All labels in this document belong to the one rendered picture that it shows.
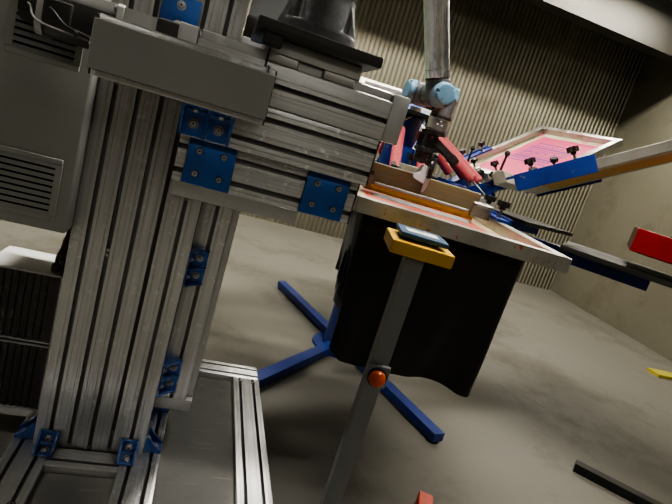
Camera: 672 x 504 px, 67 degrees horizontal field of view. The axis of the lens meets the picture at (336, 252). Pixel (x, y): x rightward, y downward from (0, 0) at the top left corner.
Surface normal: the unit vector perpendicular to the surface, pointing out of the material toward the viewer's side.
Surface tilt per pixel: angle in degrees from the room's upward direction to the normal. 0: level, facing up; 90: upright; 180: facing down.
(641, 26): 90
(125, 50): 90
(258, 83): 90
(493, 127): 90
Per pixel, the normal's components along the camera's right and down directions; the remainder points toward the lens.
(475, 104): 0.20, 0.28
